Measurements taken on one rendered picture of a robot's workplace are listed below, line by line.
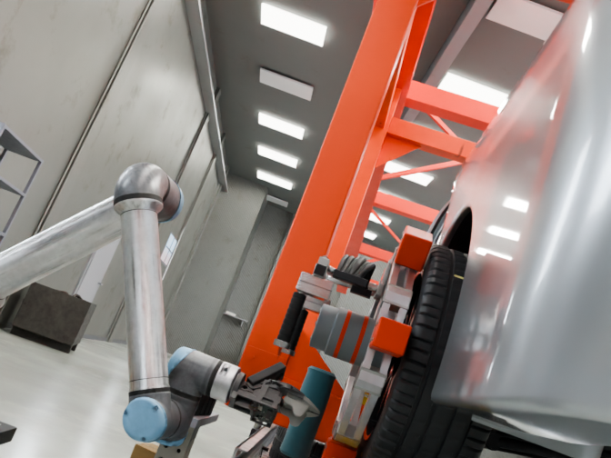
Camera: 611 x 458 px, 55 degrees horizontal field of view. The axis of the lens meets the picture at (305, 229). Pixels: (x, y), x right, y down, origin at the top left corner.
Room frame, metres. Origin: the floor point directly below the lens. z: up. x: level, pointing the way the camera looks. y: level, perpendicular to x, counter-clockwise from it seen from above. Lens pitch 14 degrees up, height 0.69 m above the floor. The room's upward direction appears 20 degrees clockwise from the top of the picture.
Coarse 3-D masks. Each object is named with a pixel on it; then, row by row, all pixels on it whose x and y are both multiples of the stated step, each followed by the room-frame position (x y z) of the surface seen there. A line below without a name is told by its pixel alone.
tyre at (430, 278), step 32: (448, 256) 1.46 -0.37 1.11; (448, 288) 1.38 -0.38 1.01; (416, 320) 1.35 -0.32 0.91; (448, 320) 1.34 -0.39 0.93; (416, 352) 1.33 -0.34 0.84; (416, 384) 1.34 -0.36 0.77; (384, 416) 1.40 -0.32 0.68; (416, 416) 1.36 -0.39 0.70; (448, 416) 1.34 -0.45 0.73; (384, 448) 1.43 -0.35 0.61; (416, 448) 1.41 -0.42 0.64; (448, 448) 1.37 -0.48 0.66; (480, 448) 1.36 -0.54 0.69
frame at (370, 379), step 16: (400, 288) 1.42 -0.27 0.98; (384, 304) 1.40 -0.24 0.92; (400, 304) 1.40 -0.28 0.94; (400, 320) 1.40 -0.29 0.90; (368, 352) 1.40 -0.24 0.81; (352, 368) 1.90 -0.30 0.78; (368, 368) 1.40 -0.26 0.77; (384, 368) 1.40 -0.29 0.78; (352, 384) 1.87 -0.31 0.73; (368, 384) 1.40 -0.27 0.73; (384, 384) 1.40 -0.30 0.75; (352, 400) 1.45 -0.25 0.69; (368, 400) 1.44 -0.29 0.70; (336, 416) 1.79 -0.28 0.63; (352, 416) 1.80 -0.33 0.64; (368, 416) 1.47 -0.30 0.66; (336, 432) 1.54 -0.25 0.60; (352, 432) 1.54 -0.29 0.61
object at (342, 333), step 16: (320, 320) 1.62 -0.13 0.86; (336, 320) 1.62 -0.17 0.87; (352, 320) 1.62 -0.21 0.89; (368, 320) 1.63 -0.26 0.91; (320, 336) 1.63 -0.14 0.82; (336, 336) 1.61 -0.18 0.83; (352, 336) 1.61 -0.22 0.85; (368, 336) 1.60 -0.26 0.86; (336, 352) 1.64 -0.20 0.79; (352, 352) 1.62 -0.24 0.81
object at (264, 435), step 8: (272, 424) 3.62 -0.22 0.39; (256, 432) 2.95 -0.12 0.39; (264, 432) 3.07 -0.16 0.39; (272, 432) 3.79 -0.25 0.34; (248, 440) 2.55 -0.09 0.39; (256, 440) 2.65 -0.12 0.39; (264, 440) 3.23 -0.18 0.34; (240, 448) 2.25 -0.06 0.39; (248, 448) 2.32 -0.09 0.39; (256, 448) 2.84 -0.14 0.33; (264, 448) 2.99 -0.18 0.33; (232, 456) 2.24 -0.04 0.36; (240, 456) 2.44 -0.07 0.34; (248, 456) 2.52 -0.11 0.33
